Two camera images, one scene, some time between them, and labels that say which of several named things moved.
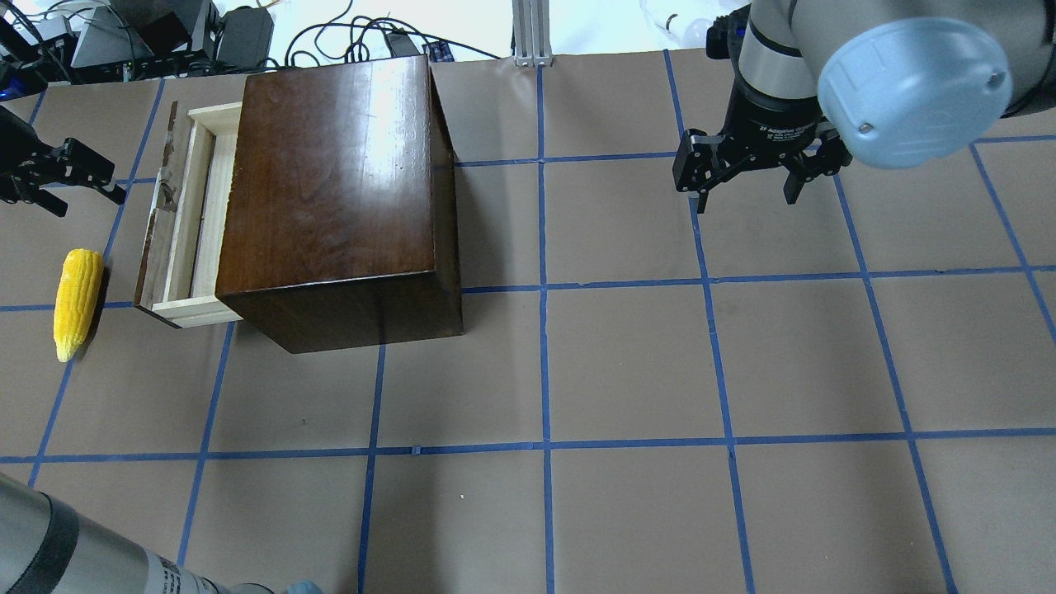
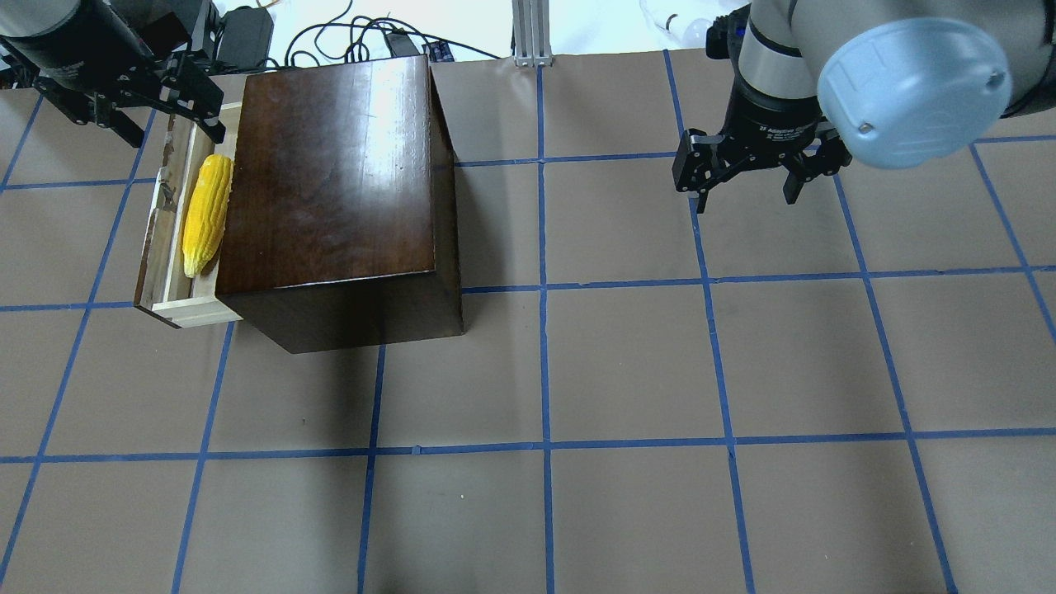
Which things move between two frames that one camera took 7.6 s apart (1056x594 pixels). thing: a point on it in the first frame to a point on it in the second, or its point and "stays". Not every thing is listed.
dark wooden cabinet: [341, 220] stays
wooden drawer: [178, 273] stays
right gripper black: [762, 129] stays
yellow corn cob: [77, 299] to [207, 213]
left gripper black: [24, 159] to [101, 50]
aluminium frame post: [531, 33] stays
